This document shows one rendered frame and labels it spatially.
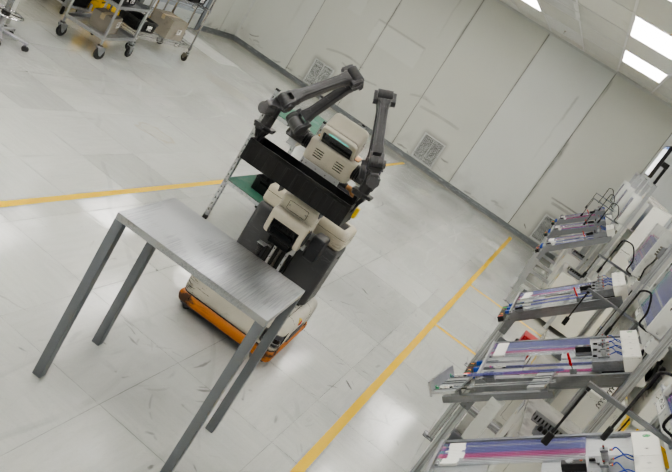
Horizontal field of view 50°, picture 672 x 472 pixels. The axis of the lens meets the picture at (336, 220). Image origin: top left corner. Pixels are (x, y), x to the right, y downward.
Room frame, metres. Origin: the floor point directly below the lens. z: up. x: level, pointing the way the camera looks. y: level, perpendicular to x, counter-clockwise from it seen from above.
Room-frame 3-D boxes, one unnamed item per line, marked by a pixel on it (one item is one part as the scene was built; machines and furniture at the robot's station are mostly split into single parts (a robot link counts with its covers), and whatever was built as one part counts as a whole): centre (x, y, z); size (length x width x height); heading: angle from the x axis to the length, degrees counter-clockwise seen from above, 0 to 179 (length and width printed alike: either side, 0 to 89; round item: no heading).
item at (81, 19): (7.45, 3.16, 0.50); 0.90 x 0.54 x 1.00; 1
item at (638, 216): (8.01, -2.74, 0.95); 1.36 x 0.82 x 1.90; 77
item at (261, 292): (2.67, 0.33, 0.40); 0.70 x 0.45 x 0.80; 82
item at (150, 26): (8.42, 3.24, 0.29); 0.40 x 0.30 x 0.14; 167
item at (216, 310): (3.88, 0.16, 0.16); 0.67 x 0.64 x 0.25; 172
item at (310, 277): (3.97, 0.15, 0.59); 0.55 x 0.34 x 0.83; 82
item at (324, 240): (3.71, 0.12, 0.68); 0.28 x 0.27 x 0.25; 82
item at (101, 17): (7.44, 3.16, 0.30); 0.30 x 0.23 x 0.18; 5
